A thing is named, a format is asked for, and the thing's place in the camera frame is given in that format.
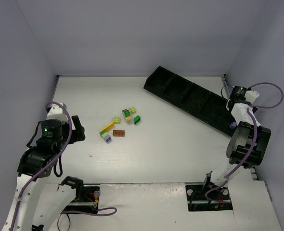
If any long yellow lego brick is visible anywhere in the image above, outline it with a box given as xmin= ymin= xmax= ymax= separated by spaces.
xmin=99 ymin=122 xmax=115 ymax=133

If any brown lego brick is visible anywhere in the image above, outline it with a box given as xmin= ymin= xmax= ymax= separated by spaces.
xmin=112 ymin=129 xmax=125 ymax=137

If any light green lego brick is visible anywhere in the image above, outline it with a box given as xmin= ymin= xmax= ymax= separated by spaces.
xmin=111 ymin=116 xmax=121 ymax=124
xmin=128 ymin=107 xmax=137 ymax=114

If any green yellow brown lego stack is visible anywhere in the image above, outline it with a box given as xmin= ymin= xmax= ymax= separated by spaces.
xmin=122 ymin=109 xmax=132 ymax=122

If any dark green curved lego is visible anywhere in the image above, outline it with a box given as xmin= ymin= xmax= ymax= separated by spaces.
xmin=134 ymin=115 xmax=141 ymax=125

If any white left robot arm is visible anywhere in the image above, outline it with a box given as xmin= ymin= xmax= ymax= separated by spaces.
xmin=2 ymin=102 xmax=86 ymax=231

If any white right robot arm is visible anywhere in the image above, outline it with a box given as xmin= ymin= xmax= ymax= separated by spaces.
xmin=202 ymin=86 xmax=271 ymax=193

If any black compartment sorting tray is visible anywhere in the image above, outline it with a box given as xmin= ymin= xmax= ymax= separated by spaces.
xmin=144 ymin=66 xmax=235 ymax=137

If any lavender lego in tray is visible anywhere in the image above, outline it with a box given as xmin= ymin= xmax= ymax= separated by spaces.
xmin=229 ymin=122 xmax=237 ymax=129

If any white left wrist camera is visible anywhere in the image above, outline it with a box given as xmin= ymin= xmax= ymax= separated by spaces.
xmin=46 ymin=104 xmax=68 ymax=123

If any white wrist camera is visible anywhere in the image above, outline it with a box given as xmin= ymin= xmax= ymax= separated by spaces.
xmin=46 ymin=104 xmax=68 ymax=123
xmin=245 ymin=90 xmax=260 ymax=104

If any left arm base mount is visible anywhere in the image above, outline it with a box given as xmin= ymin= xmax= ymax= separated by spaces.
xmin=63 ymin=184 xmax=100 ymax=214

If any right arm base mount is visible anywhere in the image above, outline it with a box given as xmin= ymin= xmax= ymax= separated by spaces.
xmin=185 ymin=184 xmax=233 ymax=212

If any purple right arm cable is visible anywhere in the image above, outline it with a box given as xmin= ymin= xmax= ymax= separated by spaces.
xmin=205 ymin=82 xmax=284 ymax=205

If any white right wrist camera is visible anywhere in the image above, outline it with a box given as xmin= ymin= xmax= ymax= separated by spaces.
xmin=245 ymin=90 xmax=260 ymax=104

